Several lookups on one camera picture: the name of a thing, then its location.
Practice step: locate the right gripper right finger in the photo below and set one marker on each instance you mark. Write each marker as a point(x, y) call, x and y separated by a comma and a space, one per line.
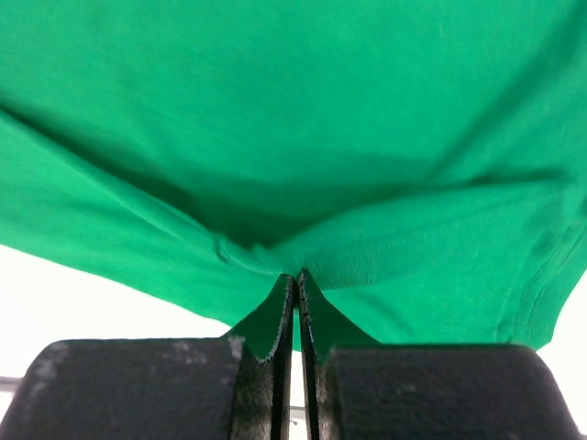
point(359, 388)

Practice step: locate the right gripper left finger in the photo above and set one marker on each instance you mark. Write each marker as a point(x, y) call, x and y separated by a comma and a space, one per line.
point(235, 386)

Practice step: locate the green t shirt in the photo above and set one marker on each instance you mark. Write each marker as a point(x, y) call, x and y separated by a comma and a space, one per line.
point(424, 160)

